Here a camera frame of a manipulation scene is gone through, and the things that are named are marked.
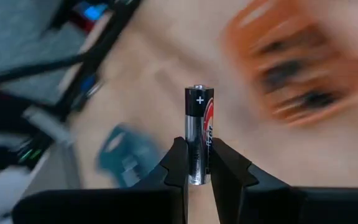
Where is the orange plastic bin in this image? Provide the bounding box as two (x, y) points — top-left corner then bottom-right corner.
(221, 0), (358, 128)

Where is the leaf print folding screen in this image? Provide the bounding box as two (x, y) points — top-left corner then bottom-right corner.
(0, 0), (88, 105)

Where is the teal plastic bin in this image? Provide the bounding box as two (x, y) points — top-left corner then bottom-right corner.
(95, 123), (167, 189)

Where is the black aluminium table frame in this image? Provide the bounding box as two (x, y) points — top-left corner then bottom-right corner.
(0, 0), (142, 125)

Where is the silver black battery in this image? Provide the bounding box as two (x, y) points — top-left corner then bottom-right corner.
(184, 84), (214, 186)

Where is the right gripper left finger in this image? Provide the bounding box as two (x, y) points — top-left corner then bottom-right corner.
(12, 136), (190, 224)

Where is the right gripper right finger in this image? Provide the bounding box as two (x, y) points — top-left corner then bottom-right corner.
(210, 138), (358, 224)

